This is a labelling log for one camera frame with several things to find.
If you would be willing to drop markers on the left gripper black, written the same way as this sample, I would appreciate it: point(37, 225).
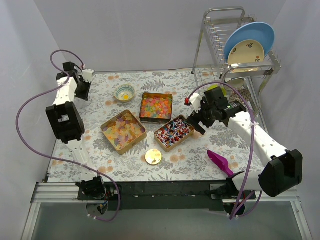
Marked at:
point(83, 88)

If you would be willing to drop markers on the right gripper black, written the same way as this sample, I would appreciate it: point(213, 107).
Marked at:
point(201, 117)

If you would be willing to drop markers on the tin of lollipops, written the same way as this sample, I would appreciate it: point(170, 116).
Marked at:
point(173, 133)

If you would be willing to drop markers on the tin of star candies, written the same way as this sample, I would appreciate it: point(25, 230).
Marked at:
point(156, 107)

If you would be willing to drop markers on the magenta plastic scoop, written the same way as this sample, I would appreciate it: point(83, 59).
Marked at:
point(220, 162)

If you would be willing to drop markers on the tin of jelly candies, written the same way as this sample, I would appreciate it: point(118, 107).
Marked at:
point(124, 131)

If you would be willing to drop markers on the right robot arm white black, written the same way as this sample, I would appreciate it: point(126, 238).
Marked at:
point(283, 168)

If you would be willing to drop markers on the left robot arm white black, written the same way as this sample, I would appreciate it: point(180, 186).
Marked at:
point(69, 128)

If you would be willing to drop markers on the lime green bowl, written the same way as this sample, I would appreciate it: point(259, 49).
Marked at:
point(214, 86)

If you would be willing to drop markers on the patterned ceramic bowl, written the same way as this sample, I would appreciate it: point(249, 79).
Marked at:
point(124, 93)

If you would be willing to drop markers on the white bowl in rack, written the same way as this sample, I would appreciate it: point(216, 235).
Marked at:
point(236, 83)

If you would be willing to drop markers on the gold round tin lid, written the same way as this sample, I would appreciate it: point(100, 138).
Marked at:
point(153, 157)

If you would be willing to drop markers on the cream plate with flowers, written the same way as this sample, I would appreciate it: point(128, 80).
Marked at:
point(246, 52)

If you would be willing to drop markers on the metal dish rack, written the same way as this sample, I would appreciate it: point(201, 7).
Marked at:
point(217, 25)

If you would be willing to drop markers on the blue plate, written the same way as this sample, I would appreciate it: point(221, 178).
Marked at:
point(258, 31)

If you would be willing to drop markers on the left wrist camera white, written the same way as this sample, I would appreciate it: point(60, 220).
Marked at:
point(87, 75)

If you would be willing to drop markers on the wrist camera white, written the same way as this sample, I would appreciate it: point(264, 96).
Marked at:
point(195, 101)
point(87, 75)

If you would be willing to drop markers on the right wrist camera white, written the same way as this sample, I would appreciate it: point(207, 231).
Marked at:
point(195, 101)

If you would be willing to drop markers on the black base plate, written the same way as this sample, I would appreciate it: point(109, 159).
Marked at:
point(159, 195)

